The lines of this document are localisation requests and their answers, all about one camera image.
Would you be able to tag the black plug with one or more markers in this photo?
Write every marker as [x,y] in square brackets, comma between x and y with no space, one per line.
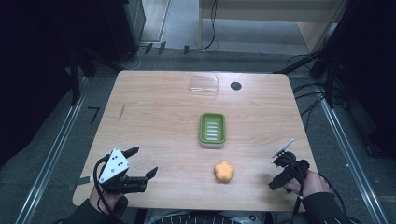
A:
[148,48]
[162,47]
[186,49]

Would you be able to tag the light wooden desk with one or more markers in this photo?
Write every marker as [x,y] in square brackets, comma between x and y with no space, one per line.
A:
[267,11]

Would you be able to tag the black cabinet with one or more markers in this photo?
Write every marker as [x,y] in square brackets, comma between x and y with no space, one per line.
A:
[123,28]

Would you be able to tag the green soap dish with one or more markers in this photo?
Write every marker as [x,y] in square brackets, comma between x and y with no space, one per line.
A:
[212,129]

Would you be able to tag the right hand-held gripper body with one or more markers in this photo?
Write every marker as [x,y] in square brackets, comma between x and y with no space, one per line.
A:
[292,169]

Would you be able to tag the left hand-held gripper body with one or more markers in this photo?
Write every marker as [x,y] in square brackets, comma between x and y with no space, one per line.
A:
[113,169]

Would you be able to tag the metal floor rail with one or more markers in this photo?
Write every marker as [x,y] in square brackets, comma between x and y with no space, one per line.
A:
[348,155]
[51,152]

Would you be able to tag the clear plastic container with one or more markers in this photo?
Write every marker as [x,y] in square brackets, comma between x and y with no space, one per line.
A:
[204,85]

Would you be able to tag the person's left hand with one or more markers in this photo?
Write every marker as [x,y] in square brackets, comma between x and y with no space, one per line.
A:
[104,200]

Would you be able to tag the black round table grommet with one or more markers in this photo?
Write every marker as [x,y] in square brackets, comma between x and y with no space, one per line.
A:
[236,86]

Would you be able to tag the orange flower-shaped soap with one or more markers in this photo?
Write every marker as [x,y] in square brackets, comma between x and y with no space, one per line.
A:
[224,171]

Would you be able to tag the dark curtain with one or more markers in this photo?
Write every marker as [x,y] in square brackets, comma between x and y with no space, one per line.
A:
[367,68]
[31,62]

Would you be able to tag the person's striped clothing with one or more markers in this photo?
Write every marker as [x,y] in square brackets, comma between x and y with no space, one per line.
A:
[202,218]

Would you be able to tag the person's right hand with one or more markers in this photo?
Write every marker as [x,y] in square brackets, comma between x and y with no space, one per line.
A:
[313,186]

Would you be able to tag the black stand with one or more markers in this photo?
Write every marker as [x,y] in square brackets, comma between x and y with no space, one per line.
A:
[323,68]
[74,77]

